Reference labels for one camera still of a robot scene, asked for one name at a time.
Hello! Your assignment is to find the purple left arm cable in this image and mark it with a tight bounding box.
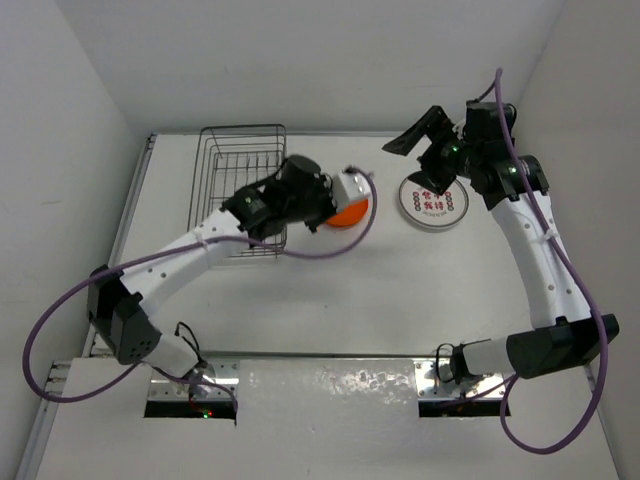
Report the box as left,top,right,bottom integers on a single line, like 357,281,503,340
22,167,378,416

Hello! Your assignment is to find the wire dish rack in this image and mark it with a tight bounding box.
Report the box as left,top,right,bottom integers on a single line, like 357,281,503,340
188,124,289,261

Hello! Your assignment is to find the orange plate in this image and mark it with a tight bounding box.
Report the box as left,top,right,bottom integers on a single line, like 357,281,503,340
325,199,370,229

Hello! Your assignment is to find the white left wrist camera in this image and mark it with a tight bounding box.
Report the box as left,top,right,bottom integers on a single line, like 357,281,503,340
331,171,372,213

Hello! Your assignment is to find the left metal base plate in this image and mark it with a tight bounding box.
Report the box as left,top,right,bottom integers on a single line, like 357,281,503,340
148,360,239,403

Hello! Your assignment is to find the white foam cover board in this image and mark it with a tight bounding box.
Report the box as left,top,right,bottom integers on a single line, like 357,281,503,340
38,359,617,479

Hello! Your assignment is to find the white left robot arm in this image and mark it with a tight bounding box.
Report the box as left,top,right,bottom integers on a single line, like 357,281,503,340
87,155,349,377

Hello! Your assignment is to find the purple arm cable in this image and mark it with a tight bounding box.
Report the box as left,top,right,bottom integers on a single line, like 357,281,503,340
22,167,378,416
452,67,611,455

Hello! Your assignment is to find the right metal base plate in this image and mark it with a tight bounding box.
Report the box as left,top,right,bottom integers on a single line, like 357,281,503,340
414,357,506,402

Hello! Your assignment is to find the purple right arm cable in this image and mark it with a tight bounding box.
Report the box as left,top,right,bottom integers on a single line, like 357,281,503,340
452,67,611,455

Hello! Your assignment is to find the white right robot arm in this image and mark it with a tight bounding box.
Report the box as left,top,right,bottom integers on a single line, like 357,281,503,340
383,100,619,383

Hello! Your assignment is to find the metal base plate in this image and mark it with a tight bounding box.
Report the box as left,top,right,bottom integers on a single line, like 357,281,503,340
414,357,506,402
148,360,239,403

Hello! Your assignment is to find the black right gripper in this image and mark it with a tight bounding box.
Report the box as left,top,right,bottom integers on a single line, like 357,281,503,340
385,105,481,195

